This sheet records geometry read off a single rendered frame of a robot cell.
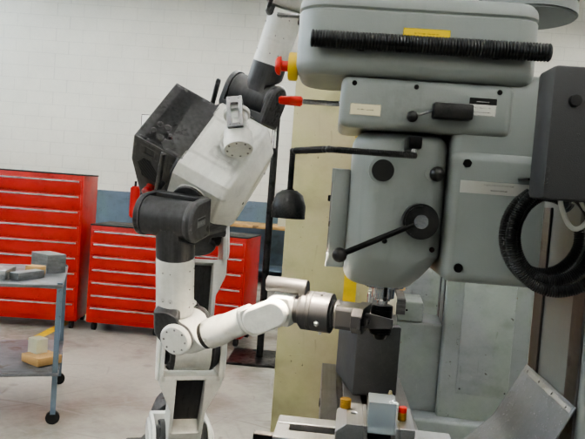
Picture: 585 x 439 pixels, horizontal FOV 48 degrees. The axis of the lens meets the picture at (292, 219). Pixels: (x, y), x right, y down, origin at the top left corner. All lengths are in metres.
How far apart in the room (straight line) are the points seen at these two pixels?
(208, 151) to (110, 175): 9.42
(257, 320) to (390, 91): 0.57
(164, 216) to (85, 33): 9.95
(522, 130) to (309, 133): 1.89
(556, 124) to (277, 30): 0.86
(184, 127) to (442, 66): 0.65
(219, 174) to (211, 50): 9.26
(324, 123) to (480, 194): 1.89
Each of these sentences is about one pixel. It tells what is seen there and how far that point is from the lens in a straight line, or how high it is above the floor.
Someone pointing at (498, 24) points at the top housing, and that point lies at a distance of 1.37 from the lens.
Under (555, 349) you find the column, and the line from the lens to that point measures 1.54.
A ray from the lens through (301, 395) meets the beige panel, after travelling 3.31.
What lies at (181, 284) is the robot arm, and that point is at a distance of 1.56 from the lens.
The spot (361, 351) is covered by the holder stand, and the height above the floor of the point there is 1.08.
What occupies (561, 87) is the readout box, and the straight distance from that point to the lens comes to 1.13.
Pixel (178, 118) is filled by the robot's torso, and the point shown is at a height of 1.65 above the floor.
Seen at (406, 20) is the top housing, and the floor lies 1.84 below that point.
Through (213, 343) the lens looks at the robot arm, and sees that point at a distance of 1.58.
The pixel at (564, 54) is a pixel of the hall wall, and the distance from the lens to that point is 11.21.
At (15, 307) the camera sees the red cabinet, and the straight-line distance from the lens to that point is 6.74.
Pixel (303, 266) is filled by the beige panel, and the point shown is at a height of 1.12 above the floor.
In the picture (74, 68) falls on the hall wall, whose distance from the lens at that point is 11.35.
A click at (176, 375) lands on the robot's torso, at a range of 1.99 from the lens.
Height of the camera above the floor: 1.51
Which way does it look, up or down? 3 degrees down
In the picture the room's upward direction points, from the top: 4 degrees clockwise
